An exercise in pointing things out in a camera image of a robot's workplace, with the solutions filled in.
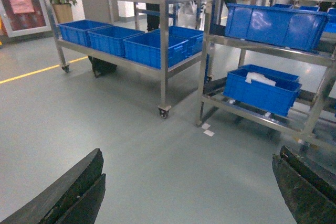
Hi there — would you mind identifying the blue bin on upper rack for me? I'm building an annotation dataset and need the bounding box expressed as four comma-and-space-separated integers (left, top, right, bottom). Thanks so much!
225, 4, 329, 51

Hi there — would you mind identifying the potted green plant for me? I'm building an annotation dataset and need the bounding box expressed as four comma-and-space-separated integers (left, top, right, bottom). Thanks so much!
49, 0, 78, 24

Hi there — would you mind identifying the blue crate cart middle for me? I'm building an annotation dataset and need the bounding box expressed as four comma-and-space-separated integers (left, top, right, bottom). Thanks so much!
88, 26, 144, 58

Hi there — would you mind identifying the blue crate cart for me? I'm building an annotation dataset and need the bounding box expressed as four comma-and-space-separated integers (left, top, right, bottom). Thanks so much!
88, 26, 144, 58
58, 19, 112, 47
124, 33, 188, 69

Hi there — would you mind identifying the blue crate on lower rack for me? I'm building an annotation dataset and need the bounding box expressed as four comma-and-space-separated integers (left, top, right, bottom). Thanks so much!
223, 64, 301, 116

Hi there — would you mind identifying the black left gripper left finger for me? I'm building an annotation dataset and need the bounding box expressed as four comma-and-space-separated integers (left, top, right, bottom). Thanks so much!
1, 148, 106, 223

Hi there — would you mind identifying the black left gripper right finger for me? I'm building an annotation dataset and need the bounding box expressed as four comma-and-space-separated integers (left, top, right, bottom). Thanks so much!
272, 145, 335, 223

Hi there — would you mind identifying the blue crate cart left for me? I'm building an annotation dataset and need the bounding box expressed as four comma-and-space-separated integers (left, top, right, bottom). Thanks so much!
58, 19, 112, 47

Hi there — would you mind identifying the steel cart with casters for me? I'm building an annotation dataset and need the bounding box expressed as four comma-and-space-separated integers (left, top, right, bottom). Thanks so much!
48, 0, 202, 119

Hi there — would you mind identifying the steel flow rack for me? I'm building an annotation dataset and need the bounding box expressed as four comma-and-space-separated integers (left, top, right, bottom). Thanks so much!
195, 0, 335, 151

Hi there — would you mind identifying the blue crate cart front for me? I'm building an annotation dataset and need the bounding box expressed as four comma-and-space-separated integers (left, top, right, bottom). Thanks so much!
124, 33, 188, 69

